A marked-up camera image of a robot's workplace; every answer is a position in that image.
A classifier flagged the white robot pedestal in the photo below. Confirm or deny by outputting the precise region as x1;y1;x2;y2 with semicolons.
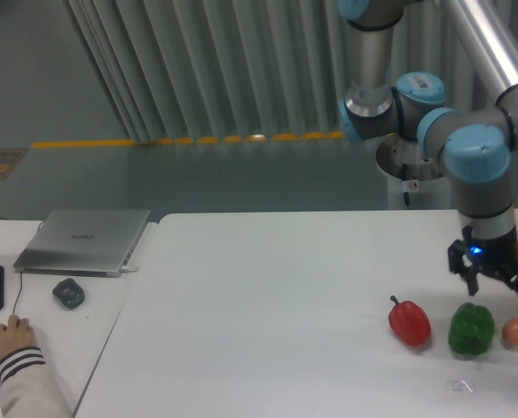
375;134;452;210

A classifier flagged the green bell pepper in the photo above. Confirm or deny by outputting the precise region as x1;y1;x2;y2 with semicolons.
448;302;495;356

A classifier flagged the brown egg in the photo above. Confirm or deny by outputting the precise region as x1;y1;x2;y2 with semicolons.
501;317;518;348

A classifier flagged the cream striped-cuff sleeve forearm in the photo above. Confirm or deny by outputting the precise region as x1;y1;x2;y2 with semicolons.
0;346;73;418

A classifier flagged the black mouse cable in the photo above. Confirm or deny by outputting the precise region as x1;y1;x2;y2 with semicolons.
13;270;24;315

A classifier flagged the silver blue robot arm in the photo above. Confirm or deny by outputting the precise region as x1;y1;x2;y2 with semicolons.
337;1;518;294

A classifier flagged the person's right hand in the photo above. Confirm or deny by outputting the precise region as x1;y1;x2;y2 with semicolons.
0;322;37;361

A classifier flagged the red bell pepper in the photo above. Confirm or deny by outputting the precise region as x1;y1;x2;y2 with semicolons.
388;295;432;347

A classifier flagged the closed silver laptop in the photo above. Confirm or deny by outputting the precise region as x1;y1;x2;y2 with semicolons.
13;209;151;277

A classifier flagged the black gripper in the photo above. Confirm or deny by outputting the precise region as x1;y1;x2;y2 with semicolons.
447;226;518;296

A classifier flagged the grey pleated curtain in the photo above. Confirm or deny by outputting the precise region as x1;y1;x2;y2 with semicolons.
68;1;518;150

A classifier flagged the white laptop plug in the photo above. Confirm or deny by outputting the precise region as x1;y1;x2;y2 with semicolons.
121;266;139;273

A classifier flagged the small black gadget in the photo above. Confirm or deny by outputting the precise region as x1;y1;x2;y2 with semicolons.
52;278;85;310

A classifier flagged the small clear tape label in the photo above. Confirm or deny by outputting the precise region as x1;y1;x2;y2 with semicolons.
448;379;475;394

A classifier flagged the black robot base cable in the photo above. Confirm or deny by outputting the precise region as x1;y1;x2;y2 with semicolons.
400;163;411;207

